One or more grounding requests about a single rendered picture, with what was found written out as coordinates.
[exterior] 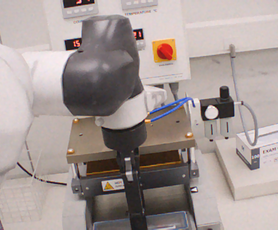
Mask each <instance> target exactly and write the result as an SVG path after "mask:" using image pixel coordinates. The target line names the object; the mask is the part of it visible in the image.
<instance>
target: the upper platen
mask: <svg viewBox="0 0 278 230"><path fill-rule="evenodd" d="M181 163H182V161H181V158H180V155H179V150H171V151H167V152H156V153H149V154H145V155H140V162H139V167H140V169H144V168H155V167H162V166H166V165H173V164H181ZM118 172H120V167H119V166H118V164H117V160H116V158H112V159H104V160H97V161H90V162H87V165H86V176H90V175H100V174H107V173H118Z"/></svg>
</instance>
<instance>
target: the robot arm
mask: <svg viewBox="0 0 278 230"><path fill-rule="evenodd" d="M81 39H82V44H81V45H80V47H79V48H78V50H74V51H30V52H24V53H22V54H20V53H19V52H18V51H17V50H15V49H13V48H11V47H7V46H4V45H2V44H0V190H1V187H2V185H3V184H4V181H5V179H6V178H7V176H8V174H9V172H10V170H13V169H14V168H15V167H16V165H17V161H18V160H19V157H20V153H21V152H22V148H23V145H24V143H25V140H26V138H27V137H28V136H27V135H28V133H29V130H30V128H31V125H32V123H33V121H34V115H51V116H70V117H75V116H95V117H96V120H95V123H96V125H97V126H101V129H102V137H103V141H104V144H105V145H106V147H107V148H109V149H112V150H115V151H116V153H117V155H116V160H117V164H118V166H119V167H120V176H121V179H123V185H124V189H125V195H126V200H127V204H128V211H125V215H126V216H129V219H130V223H131V230H148V227H147V221H146V216H147V213H146V204H145V201H144V195H143V188H145V185H144V183H140V178H141V177H140V167H139V162H140V155H139V146H141V145H143V143H144V142H145V141H146V138H147V132H146V122H145V118H146V117H147V114H148V112H150V111H152V110H153V109H155V108H156V107H158V106H159V105H160V104H163V103H164V102H165V101H166V100H167V92H166V90H163V89H160V88H157V87H152V86H145V85H143V84H142V82H141V80H140V77H139V67H140V56H139V53H138V48H137V40H136V38H135V35H134V31H133V29H132V26H131V22H130V20H129V18H127V17H125V16H121V15H119V14H111V15H101V16H92V17H89V18H87V19H84V20H83V21H82V27H81Z"/></svg>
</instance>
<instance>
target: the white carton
mask: <svg viewBox="0 0 278 230"><path fill-rule="evenodd" d="M248 135H249V137H250V140H251V141H252V143H253V142H254V140H255V129H252V130H249V131H248ZM236 154H237V155H238V156H239V157H240V159H242V161H243V162H244V163H245V164H246V166H248V168H250V170H251V171H253V170H256V169H259V168H262V167H266V166H270V165H274V164H277V163H278V123H276V124H273V125H269V126H264V127H261V128H258V140H257V144H256V146H250V144H249V143H248V140H247V138H246V135H245V133H244V132H239V133H236Z"/></svg>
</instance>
